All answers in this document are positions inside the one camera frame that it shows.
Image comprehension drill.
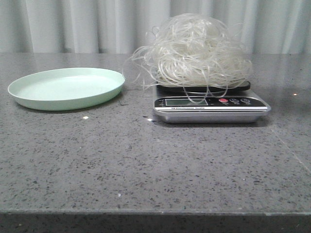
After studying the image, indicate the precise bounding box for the white translucent vermicelli bundle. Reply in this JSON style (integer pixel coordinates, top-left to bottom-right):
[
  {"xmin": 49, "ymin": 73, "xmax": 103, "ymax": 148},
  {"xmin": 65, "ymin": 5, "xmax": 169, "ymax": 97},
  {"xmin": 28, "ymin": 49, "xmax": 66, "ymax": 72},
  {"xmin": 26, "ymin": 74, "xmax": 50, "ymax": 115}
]
[{"xmin": 122, "ymin": 13, "xmax": 253, "ymax": 104}]

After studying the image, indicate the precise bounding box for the black silver kitchen scale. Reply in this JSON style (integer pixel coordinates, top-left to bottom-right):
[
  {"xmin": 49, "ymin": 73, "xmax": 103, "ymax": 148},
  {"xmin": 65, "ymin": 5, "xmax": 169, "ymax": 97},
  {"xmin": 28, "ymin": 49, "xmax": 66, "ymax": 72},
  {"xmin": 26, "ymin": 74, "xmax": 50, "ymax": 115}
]
[{"xmin": 153, "ymin": 81, "xmax": 271, "ymax": 123}]

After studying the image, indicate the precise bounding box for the light green round plate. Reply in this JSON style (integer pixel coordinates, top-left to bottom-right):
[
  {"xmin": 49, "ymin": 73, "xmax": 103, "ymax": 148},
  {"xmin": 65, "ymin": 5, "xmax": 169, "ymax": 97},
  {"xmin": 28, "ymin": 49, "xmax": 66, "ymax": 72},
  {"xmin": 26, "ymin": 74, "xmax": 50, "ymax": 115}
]
[{"xmin": 8, "ymin": 67, "xmax": 125, "ymax": 111}]

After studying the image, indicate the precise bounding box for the white pleated curtain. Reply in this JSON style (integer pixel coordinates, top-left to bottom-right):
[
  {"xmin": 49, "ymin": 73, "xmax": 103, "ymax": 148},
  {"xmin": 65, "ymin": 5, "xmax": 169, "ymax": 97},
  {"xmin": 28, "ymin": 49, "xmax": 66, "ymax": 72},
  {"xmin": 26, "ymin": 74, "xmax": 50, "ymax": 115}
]
[{"xmin": 0, "ymin": 0, "xmax": 311, "ymax": 54}]

